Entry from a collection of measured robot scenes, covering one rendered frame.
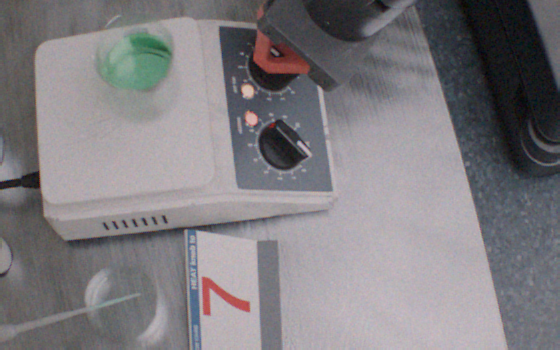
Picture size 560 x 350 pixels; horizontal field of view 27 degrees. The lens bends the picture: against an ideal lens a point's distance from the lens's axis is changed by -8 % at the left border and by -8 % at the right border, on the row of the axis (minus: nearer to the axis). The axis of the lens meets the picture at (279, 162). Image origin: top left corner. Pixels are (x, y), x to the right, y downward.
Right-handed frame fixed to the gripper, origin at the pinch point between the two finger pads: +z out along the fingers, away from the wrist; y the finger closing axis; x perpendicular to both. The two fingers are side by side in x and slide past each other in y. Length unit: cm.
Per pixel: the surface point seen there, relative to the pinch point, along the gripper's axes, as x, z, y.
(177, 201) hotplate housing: 1.2, 3.2, 11.4
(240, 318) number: 9.8, 6.1, 13.7
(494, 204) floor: 46, 56, -49
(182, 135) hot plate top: -1.4, 0.9, 8.8
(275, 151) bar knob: 4.2, 0.8, 5.1
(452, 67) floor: 31, 57, -63
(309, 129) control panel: 5.3, 1.2, 1.7
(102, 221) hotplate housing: -1.6, 7.1, 14.3
